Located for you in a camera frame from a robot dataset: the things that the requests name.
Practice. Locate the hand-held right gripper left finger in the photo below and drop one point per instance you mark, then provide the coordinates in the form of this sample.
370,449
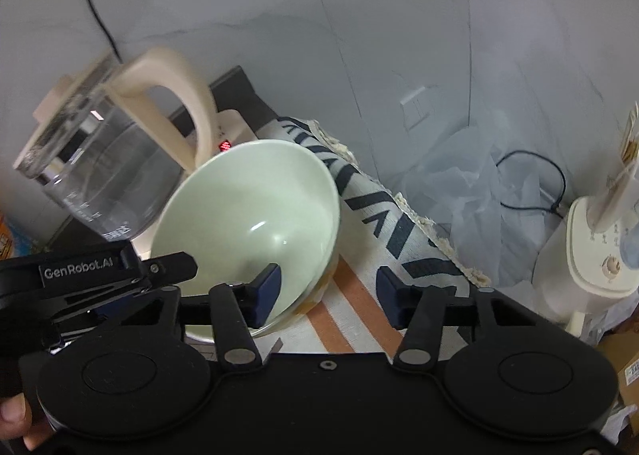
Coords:
267,296

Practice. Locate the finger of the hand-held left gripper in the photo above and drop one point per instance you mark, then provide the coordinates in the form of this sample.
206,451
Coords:
107,309
172,268

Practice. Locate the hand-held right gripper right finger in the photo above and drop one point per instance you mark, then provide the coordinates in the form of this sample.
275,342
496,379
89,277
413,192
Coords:
390,298

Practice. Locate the pale green bowl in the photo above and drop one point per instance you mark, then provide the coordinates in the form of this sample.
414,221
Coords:
249,205

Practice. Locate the person's left hand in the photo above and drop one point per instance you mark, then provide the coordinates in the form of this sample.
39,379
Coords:
11,410

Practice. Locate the patterned white tablecloth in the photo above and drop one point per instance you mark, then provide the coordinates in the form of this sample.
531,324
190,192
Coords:
389,225

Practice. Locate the clear plastic bag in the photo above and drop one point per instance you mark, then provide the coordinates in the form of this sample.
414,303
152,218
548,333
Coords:
459,195

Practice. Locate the white appliance with knob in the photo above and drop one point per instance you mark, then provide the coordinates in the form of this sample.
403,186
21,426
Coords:
589,260

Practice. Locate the cardboard box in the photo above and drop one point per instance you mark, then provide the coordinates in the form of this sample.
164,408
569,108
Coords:
621,360

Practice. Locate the white wall socket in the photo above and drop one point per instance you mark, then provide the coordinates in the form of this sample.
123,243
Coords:
415,108

